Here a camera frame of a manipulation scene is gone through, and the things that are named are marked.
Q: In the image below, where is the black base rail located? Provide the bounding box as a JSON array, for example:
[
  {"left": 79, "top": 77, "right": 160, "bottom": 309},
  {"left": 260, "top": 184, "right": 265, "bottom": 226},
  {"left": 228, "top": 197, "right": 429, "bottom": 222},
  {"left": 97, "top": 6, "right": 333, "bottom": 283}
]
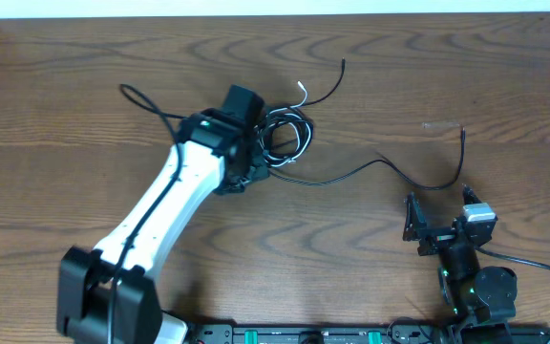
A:
[{"left": 182, "top": 319, "right": 550, "bottom": 344}]

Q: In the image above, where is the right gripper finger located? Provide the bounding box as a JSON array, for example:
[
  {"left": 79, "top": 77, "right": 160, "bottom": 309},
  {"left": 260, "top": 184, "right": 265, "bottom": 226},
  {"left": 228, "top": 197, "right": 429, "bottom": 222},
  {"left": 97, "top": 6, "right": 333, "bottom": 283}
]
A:
[
  {"left": 403, "top": 192, "right": 427, "bottom": 241},
  {"left": 462, "top": 184, "right": 479, "bottom": 205}
]

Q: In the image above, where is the left camera cable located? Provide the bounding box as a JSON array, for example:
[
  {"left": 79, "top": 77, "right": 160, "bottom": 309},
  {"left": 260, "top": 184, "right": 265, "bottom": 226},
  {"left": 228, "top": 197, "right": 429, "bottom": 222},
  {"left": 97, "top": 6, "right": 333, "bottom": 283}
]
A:
[{"left": 106, "top": 83, "right": 190, "bottom": 344}]

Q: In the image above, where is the black cable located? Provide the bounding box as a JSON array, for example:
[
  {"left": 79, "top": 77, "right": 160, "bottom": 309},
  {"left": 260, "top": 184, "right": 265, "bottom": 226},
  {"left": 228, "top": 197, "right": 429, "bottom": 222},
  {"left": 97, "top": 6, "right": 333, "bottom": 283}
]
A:
[{"left": 254, "top": 57, "right": 467, "bottom": 192}]

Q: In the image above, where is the clear tape strip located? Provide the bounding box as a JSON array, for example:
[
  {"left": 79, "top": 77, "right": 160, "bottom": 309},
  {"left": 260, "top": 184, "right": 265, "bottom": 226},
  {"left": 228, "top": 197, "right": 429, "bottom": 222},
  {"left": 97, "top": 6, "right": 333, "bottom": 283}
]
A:
[{"left": 422, "top": 121, "right": 461, "bottom": 130}]

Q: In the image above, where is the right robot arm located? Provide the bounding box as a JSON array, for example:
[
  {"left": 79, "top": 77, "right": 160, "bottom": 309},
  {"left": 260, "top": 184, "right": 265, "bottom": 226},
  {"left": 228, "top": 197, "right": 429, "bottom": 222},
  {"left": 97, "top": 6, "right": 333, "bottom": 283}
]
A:
[{"left": 403, "top": 186, "right": 518, "bottom": 343}]

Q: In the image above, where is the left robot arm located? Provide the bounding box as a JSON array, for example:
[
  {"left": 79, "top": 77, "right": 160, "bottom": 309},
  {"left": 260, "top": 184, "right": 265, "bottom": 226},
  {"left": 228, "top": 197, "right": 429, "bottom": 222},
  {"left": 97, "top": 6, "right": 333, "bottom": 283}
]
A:
[{"left": 56, "top": 109, "right": 263, "bottom": 343}]

